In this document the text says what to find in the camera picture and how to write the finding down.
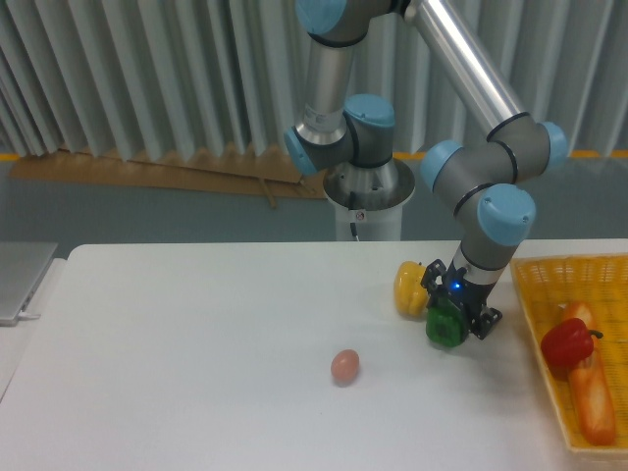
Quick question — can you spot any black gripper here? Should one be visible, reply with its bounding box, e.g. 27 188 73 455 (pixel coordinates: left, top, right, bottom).
421 259 502 340

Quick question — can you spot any green bell pepper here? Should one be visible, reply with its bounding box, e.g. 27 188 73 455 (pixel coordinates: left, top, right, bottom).
426 301 467 348

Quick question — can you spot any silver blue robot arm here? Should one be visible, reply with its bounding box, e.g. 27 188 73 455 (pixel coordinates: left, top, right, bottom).
285 1 569 347

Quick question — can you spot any yellow bell pepper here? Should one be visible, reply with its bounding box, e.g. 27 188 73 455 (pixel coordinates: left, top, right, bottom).
393 261 429 318

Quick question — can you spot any red bell pepper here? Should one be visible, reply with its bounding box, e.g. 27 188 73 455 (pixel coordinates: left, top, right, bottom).
540 318 603 368

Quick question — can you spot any brown egg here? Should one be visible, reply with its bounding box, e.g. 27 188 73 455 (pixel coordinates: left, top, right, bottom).
330 349 360 386

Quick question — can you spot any orange baguette bread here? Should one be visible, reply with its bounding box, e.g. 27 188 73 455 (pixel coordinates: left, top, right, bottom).
562 301 616 446

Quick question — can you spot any brown cardboard sheet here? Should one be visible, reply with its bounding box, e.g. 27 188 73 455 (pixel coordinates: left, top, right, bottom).
10 150 324 208

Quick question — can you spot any grey laptop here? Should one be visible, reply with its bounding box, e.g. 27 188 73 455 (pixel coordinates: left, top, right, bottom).
1 241 58 327

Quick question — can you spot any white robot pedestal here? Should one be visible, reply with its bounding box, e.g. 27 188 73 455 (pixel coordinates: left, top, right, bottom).
327 196 411 241

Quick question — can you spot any black cable on pedestal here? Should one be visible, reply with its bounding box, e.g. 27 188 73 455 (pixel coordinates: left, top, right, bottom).
348 191 362 242

